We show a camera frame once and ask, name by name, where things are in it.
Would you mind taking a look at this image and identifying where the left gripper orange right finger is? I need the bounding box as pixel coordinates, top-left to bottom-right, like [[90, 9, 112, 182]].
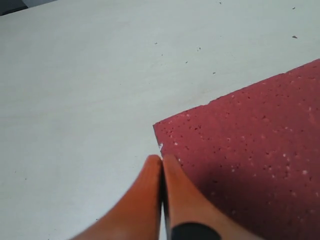
[[163, 155, 261, 240]]

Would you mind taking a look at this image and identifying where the red brick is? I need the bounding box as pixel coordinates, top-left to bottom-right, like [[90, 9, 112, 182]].
[[153, 60, 320, 240]]

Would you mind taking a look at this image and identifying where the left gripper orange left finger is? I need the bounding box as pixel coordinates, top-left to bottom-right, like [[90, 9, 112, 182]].
[[73, 155, 163, 240]]

